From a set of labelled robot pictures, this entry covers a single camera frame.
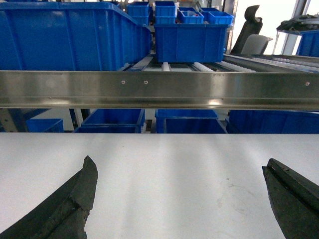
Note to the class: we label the small blue bin far right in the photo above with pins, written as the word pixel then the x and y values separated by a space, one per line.
pixel 219 17

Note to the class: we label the blue bin below shelf left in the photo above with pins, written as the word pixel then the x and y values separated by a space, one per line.
pixel 113 121

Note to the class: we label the small blue bin with items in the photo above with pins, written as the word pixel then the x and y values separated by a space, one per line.
pixel 190 17

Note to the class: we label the stainless steel shelf front rail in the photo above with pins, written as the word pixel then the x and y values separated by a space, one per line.
pixel 190 90

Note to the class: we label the small blue bin far left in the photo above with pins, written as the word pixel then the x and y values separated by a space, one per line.
pixel 140 12

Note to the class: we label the blue bin below shelf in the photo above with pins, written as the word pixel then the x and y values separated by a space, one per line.
pixel 188 121
pixel 113 121
pixel 272 122

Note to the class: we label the blue bin below shelf right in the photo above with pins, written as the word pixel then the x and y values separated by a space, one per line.
pixel 272 122

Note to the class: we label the small blue bin far centre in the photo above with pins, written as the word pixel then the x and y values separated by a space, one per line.
pixel 165 12

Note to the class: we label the black office chair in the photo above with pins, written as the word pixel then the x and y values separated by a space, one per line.
pixel 249 41

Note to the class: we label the blue bin right background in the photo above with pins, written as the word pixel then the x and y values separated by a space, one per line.
pixel 309 44

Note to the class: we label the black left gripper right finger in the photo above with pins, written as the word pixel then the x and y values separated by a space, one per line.
pixel 294 200

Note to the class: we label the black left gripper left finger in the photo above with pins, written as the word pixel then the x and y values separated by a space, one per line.
pixel 63 215

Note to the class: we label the large blue bin on shelf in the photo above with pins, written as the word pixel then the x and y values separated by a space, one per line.
pixel 69 36

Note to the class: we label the blue bin below shelf centre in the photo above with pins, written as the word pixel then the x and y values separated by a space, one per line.
pixel 188 121

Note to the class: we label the medium blue bin on shelf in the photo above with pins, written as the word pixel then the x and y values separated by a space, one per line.
pixel 189 43

